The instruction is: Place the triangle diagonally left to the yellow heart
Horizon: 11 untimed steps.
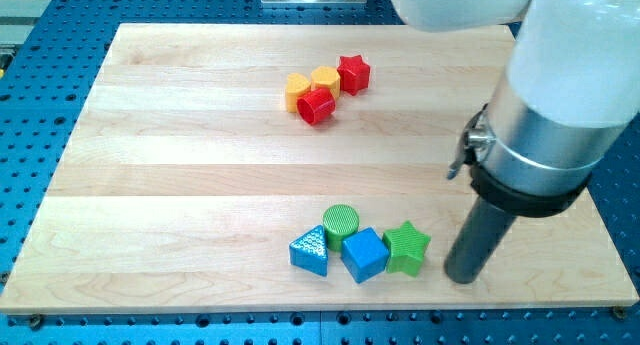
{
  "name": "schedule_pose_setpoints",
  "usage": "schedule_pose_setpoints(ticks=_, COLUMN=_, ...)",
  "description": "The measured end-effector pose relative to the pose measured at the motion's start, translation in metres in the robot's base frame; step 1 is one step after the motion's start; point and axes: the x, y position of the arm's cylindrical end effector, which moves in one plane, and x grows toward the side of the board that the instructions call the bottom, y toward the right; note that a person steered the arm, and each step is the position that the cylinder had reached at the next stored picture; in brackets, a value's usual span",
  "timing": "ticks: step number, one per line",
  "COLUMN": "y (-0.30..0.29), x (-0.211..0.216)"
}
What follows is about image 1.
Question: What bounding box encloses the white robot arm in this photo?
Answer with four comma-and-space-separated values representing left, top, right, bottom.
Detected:
391, 0, 639, 284

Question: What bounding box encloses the green star block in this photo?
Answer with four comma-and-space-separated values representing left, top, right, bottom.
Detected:
382, 221, 431, 277

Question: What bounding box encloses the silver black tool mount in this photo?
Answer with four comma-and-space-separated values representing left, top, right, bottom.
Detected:
447, 76, 625, 218

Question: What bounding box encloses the blue triangle block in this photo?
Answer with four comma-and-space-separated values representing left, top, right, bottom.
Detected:
289, 225, 328, 277

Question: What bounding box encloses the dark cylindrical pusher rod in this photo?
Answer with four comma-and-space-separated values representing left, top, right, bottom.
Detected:
444, 197, 516, 284

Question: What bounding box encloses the light wooden board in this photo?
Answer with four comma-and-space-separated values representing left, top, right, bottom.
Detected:
1, 23, 638, 315

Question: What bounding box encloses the blue cube block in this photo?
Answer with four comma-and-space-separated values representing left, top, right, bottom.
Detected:
341, 227, 390, 283

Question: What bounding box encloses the yellow hexagon block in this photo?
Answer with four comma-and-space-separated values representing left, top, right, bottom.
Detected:
311, 66, 341, 100

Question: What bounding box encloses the yellow heart block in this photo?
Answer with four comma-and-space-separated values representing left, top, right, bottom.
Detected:
284, 73, 311, 113

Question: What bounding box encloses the red star block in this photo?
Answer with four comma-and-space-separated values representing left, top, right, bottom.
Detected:
337, 55, 371, 96

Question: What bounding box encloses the green cylinder block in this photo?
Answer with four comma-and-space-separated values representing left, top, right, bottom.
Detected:
322, 204, 360, 252

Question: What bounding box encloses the red cylinder block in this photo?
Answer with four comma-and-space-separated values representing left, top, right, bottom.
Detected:
296, 88, 336, 125

